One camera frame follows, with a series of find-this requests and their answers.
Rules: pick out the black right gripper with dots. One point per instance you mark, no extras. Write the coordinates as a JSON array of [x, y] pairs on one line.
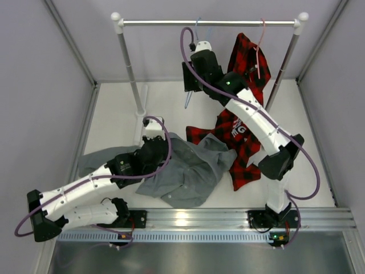
[[188, 75]]

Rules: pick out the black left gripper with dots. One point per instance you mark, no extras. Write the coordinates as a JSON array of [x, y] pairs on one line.
[[145, 138]]

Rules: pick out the grey button shirt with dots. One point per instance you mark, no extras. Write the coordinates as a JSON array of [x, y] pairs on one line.
[[192, 173]]

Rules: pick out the light blue wire hanger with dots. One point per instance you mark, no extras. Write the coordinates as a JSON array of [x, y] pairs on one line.
[[207, 38]]

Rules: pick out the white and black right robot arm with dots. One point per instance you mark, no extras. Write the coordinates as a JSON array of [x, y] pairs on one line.
[[280, 149]]

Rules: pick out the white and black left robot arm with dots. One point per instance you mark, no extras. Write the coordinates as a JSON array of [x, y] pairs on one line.
[[91, 200]]

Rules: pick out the red black plaid shirt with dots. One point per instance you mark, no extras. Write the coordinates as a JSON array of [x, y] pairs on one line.
[[250, 64]]

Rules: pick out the silver white clothes rack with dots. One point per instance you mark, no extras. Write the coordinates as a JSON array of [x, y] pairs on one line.
[[157, 48]]

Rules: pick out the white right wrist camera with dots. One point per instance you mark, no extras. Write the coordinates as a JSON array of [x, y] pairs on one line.
[[200, 46]]

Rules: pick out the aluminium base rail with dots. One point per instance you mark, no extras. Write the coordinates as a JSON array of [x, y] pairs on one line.
[[312, 219]]

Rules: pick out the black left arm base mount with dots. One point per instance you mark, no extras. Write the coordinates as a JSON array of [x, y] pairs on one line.
[[135, 219]]

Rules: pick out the pink wire hanger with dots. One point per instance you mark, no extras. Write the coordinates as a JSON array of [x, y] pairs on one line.
[[258, 48]]

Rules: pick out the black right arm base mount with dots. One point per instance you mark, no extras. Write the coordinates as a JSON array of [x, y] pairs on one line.
[[263, 219]]

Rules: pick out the grey slotted cable duct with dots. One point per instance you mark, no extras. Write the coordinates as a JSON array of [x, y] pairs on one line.
[[176, 237]]

